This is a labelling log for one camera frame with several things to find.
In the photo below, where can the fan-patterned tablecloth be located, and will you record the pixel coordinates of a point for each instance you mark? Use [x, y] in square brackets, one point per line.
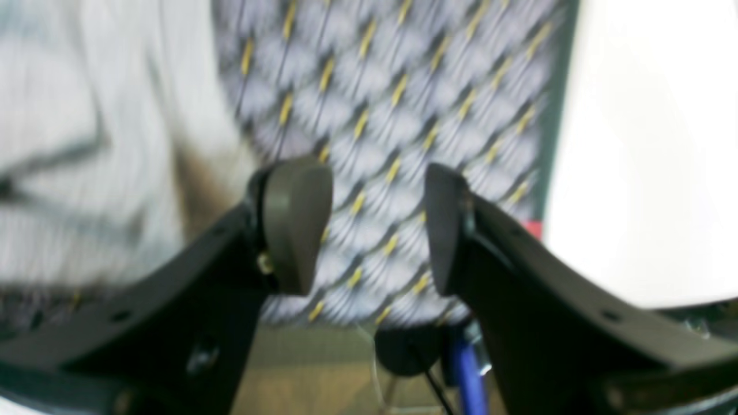
[377, 90]

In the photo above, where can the grey T-shirt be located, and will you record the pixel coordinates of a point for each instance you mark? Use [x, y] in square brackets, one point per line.
[118, 147]

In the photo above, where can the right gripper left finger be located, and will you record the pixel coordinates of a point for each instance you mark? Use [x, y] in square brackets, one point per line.
[178, 341]

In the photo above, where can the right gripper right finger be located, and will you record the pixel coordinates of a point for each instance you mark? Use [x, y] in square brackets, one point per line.
[559, 344]

